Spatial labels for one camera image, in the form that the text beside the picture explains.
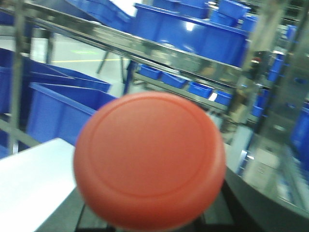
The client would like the large blue bin upper shelf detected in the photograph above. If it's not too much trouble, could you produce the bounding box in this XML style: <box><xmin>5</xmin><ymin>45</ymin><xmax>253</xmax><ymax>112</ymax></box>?
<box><xmin>129</xmin><ymin>3</ymin><xmax>248</xmax><ymax>67</ymax></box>

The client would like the stainless steel rack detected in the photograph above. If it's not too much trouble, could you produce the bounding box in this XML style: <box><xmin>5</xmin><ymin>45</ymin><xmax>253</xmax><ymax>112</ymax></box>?
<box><xmin>0</xmin><ymin>0</ymin><xmax>309</xmax><ymax>213</ymax></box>

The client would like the red mushroom push button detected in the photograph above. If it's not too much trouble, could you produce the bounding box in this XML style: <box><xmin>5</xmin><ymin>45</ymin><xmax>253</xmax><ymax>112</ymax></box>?
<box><xmin>73</xmin><ymin>92</ymin><xmax>226</xmax><ymax>232</ymax></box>

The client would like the large blue bin lower left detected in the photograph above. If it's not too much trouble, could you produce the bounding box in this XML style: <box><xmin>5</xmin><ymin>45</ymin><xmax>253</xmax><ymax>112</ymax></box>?
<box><xmin>26</xmin><ymin>82</ymin><xmax>116</xmax><ymax>145</ymax></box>

